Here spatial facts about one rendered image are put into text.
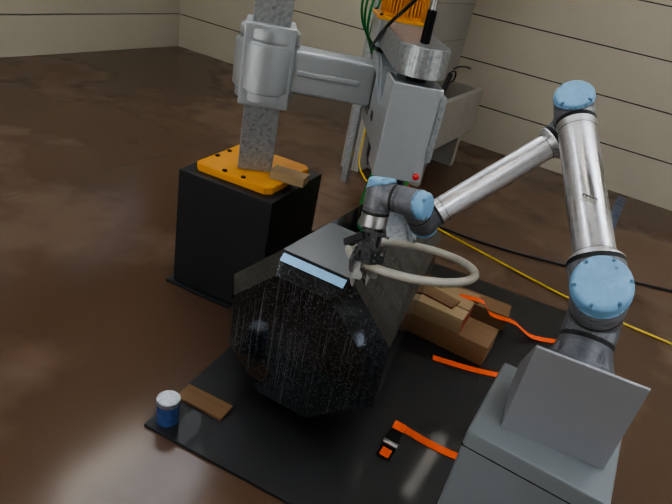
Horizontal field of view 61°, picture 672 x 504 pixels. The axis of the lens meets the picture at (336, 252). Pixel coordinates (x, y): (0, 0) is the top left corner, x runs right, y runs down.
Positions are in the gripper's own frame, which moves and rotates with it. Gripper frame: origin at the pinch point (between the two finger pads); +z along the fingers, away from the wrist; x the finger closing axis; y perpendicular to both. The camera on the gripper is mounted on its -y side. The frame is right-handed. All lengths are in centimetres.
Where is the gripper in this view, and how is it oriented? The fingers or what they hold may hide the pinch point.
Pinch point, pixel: (357, 281)
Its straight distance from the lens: 195.6
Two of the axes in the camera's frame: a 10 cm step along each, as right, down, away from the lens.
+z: -1.7, 9.5, 2.8
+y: 5.6, 3.2, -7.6
